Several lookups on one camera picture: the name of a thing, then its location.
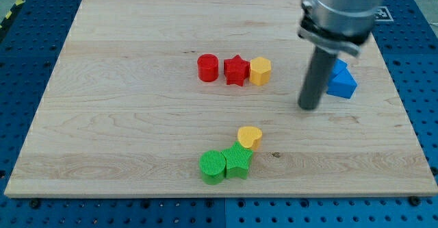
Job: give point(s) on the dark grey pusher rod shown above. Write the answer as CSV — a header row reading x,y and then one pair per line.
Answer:
x,y
317,76

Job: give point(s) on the red star block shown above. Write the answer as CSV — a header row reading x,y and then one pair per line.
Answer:
x,y
236,70

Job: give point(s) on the green star block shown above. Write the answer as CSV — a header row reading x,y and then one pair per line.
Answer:
x,y
238,161

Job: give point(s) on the blue triangle block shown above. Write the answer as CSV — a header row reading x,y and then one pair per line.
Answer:
x,y
342,85

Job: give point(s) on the blue cube block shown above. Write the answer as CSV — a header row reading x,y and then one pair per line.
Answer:
x,y
339,66

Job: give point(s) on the yellow hexagon block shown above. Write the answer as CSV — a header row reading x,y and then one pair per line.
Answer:
x,y
260,71

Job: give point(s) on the yellow heart block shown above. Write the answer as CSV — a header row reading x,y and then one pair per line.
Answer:
x,y
249,137

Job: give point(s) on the black white fiducial marker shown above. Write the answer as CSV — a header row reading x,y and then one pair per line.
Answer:
x,y
383,14

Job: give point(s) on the red cylinder block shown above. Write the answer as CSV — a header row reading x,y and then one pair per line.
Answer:
x,y
207,67

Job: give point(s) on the green cylinder block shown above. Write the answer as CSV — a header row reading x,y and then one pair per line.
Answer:
x,y
212,165

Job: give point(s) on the wooden board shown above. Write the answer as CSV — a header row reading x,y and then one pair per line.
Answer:
x,y
125,115

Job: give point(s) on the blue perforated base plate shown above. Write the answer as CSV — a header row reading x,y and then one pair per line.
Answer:
x,y
28,52

